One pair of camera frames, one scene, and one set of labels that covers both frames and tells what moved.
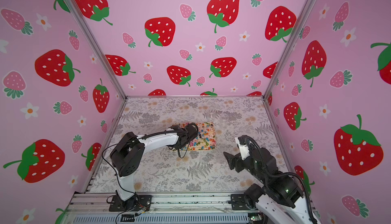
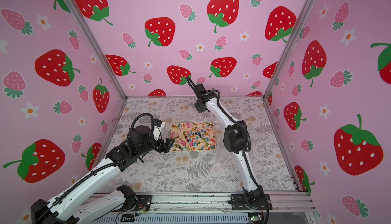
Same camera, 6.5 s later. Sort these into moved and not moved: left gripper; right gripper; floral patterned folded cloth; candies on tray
Moved: left gripper; right gripper
Not moved: floral patterned folded cloth; candies on tray
